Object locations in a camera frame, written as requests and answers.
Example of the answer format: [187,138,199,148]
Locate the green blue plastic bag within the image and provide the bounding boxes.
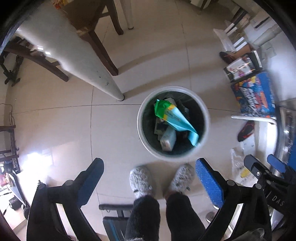
[154,99,199,147]

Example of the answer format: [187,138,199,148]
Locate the white round trash bin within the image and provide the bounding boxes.
[137,86,210,162]

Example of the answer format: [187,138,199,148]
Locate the black red shoe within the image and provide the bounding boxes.
[237,120,255,142]

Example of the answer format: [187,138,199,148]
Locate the right dark trouser leg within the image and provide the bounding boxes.
[166,192,205,240]

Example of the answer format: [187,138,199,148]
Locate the dark trouser leg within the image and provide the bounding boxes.
[125,195,161,240]
[166,192,205,240]

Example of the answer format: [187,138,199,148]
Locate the blue comic print box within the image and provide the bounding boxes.
[231,71,275,118]

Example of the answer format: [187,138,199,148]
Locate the left dark trouser leg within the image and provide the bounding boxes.
[125,195,161,240]

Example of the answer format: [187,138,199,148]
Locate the left grey fuzzy slipper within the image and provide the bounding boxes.
[129,165,156,199]

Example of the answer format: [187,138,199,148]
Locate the white table leg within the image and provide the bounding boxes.
[16,1,125,101]

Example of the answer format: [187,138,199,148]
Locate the dark wooden chair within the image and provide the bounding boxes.
[61,0,124,76]

